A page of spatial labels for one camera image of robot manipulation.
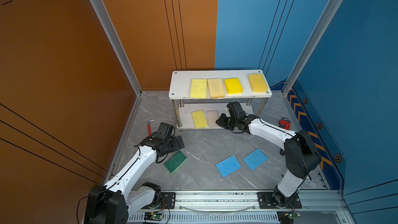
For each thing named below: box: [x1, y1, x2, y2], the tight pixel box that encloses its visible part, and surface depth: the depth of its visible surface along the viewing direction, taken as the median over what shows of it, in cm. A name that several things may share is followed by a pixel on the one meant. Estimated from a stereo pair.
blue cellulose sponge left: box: [215, 155, 243, 178], surface depth 85 cm
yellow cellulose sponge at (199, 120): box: [191, 109, 208, 130], surface depth 96 cm
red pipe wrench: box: [278, 117, 291, 131], surface depth 102 cm
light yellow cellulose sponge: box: [189, 78, 207, 99], surface depth 74 cm
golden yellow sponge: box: [248, 73, 268, 93], surface depth 77 cm
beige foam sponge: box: [206, 109, 219, 128], surface depth 98 cm
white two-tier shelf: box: [168, 69, 273, 132], surface depth 77 cm
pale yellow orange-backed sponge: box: [207, 78, 225, 98], surface depth 74 cm
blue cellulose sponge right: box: [242, 147, 269, 172], surface depth 87 cm
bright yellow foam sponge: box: [224, 77, 244, 95], surface depth 75 cm
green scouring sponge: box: [163, 150, 188, 175], surface depth 87 cm
